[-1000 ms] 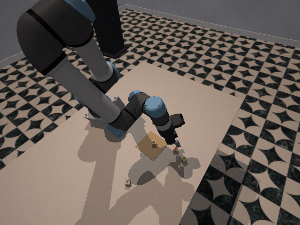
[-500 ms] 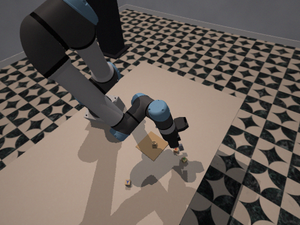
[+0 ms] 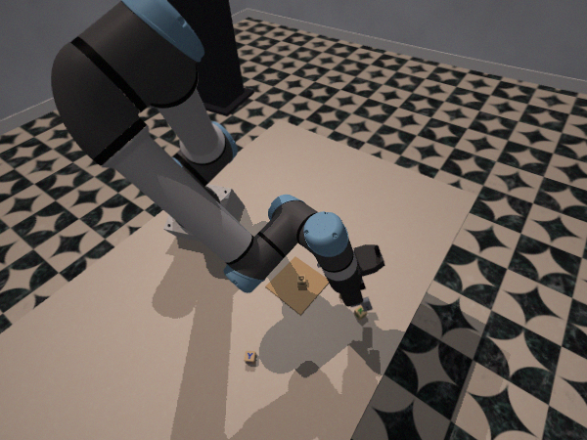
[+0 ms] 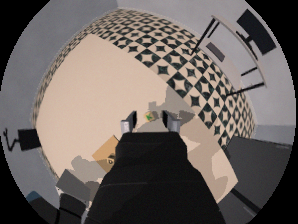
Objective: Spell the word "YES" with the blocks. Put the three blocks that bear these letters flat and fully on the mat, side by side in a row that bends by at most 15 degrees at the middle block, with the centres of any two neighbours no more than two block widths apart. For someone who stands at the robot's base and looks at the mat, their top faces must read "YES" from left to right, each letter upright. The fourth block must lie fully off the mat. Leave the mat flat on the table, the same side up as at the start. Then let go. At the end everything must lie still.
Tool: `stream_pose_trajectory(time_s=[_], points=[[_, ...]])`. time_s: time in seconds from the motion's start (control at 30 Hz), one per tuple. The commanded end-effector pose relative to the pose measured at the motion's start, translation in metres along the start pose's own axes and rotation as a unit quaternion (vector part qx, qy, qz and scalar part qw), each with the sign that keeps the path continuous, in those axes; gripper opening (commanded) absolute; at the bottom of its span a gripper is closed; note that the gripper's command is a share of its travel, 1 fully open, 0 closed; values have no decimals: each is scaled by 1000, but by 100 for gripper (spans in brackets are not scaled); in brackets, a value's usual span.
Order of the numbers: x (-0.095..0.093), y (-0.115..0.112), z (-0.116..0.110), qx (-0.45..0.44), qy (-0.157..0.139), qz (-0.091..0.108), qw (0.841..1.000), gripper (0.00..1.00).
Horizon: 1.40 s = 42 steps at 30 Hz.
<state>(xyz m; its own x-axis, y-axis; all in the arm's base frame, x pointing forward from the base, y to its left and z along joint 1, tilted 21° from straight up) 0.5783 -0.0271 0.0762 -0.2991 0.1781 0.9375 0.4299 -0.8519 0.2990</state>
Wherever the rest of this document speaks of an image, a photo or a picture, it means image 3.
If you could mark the tan square mat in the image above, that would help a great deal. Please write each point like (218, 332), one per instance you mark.
(284, 285)

